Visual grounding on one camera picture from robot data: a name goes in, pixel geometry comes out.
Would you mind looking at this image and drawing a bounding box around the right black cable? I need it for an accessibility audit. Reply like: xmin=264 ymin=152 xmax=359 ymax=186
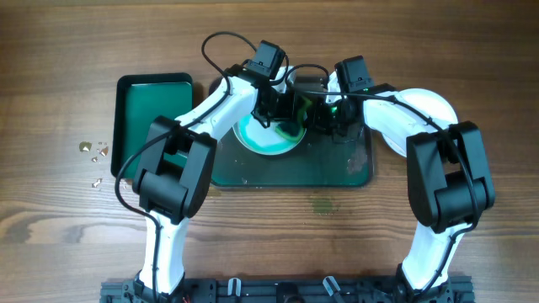
xmin=284 ymin=63 xmax=481 ymax=294

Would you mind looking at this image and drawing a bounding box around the white plate top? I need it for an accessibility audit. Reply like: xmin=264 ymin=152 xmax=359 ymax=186
xmin=232 ymin=114 xmax=307 ymax=156

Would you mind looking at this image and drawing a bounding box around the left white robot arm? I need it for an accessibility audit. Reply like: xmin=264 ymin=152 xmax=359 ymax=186
xmin=132 ymin=65 xmax=296 ymax=302

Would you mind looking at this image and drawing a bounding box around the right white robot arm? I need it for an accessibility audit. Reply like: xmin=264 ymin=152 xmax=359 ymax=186
xmin=321 ymin=84 xmax=495 ymax=301

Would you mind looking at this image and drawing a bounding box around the left black cable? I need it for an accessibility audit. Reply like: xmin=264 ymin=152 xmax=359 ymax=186
xmin=114 ymin=31 xmax=258 ymax=295

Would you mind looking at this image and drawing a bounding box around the white plate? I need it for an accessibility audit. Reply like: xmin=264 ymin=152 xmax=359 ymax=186
xmin=232 ymin=114 xmax=307 ymax=156
xmin=382 ymin=88 xmax=458 ymax=157

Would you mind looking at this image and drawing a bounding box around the large dark serving tray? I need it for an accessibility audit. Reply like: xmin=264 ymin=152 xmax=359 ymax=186
xmin=207 ymin=76 xmax=375 ymax=189

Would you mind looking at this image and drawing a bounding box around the black cable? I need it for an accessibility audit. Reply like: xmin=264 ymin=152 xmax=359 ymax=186
xmin=284 ymin=63 xmax=481 ymax=294
xmin=114 ymin=31 xmax=258 ymax=295

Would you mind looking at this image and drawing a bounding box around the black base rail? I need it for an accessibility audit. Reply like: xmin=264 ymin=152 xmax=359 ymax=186
xmin=99 ymin=276 xmax=476 ymax=303

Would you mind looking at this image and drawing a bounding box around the green yellow sponge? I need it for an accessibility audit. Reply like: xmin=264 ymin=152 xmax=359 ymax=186
xmin=275 ymin=96 xmax=312 ymax=142

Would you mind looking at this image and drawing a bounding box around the small green water tray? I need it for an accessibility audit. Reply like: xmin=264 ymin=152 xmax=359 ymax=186
xmin=110 ymin=72 xmax=194 ymax=176

